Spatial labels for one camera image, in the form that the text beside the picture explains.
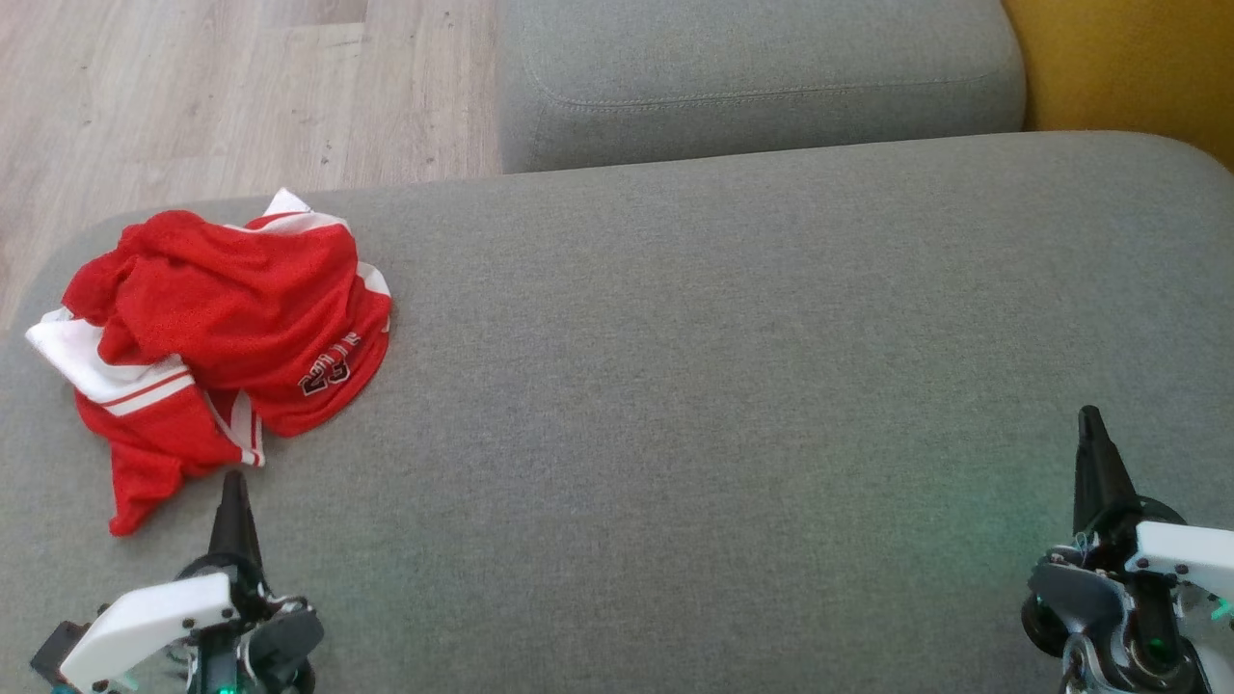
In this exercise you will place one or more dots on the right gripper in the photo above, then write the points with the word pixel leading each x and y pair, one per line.
pixel 1176 559

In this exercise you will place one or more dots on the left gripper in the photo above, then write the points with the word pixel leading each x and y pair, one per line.
pixel 154 627

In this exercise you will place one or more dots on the red shorts white waistband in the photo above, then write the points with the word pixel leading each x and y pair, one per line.
pixel 241 289

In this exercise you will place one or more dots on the yellow fabric cushion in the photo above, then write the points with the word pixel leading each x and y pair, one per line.
pixel 1138 58

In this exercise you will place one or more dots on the grey sofa seat cushion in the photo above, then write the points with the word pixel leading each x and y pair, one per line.
pixel 675 386

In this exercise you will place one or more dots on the grey sofa back cushion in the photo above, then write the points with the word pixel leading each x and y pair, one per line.
pixel 752 77

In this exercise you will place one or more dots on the dark left wrist camera box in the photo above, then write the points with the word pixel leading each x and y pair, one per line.
pixel 58 653

